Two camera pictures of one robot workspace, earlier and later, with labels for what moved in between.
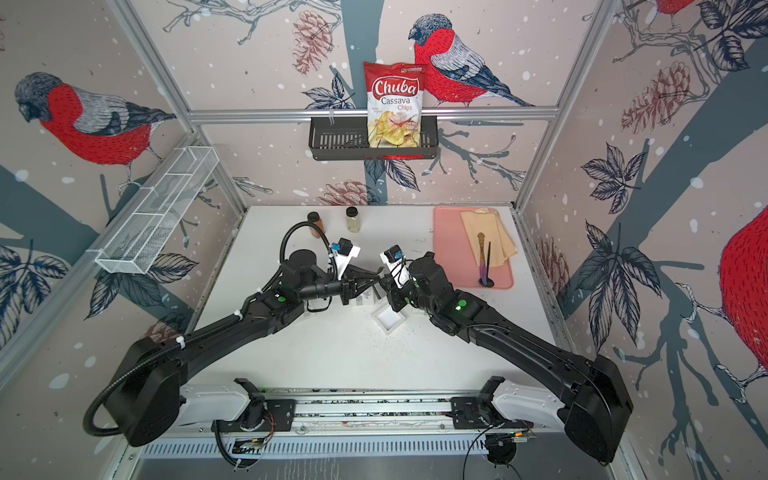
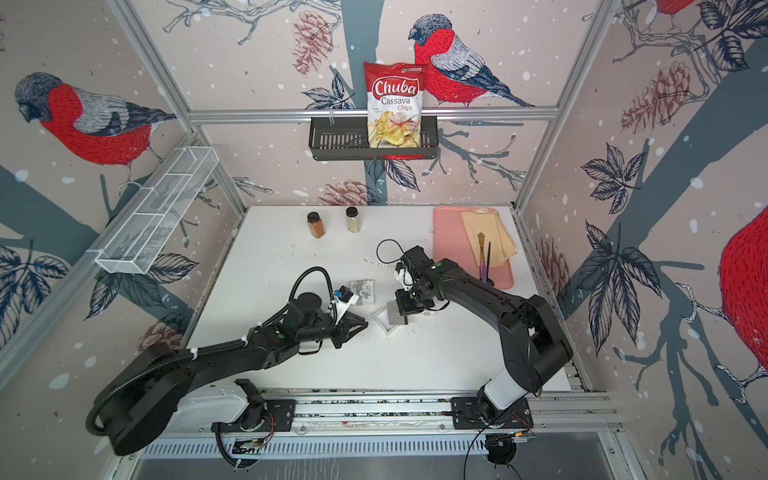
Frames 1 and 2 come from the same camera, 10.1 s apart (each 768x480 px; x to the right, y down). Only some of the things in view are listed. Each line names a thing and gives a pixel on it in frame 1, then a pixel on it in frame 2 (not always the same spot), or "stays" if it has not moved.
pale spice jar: [352, 219] stays
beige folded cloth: [488, 222] stays
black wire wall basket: [350, 140] stays
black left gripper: [351, 281] → [344, 329]
